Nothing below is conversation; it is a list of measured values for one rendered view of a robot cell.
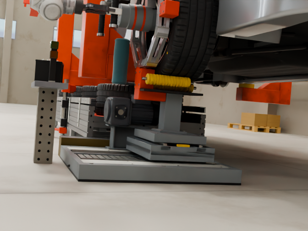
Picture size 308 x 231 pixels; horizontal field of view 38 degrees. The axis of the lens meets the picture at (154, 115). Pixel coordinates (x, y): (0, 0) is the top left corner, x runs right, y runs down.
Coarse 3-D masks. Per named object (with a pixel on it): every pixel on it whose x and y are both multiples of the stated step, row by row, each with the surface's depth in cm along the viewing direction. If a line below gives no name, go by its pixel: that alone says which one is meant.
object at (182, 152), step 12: (132, 144) 259; (144, 144) 237; (156, 144) 234; (168, 144) 264; (180, 144) 231; (192, 144) 243; (144, 156) 235; (156, 156) 227; (168, 156) 229; (180, 156) 231; (192, 156) 233; (204, 156) 235
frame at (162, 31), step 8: (136, 0) 266; (144, 0) 266; (160, 0) 222; (160, 24) 223; (168, 24) 224; (160, 32) 223; (168, 32) 224; (136, 40) 271; (152, 40) 230; (160, 40) 230; (136, 48) 266; (152, 48) 229; (160, 48) 230; (136, 56) 260; (144, 56) 262; (152, 56) 234; (136, 64) 255; (144, 64) 239; (152, 64) 238
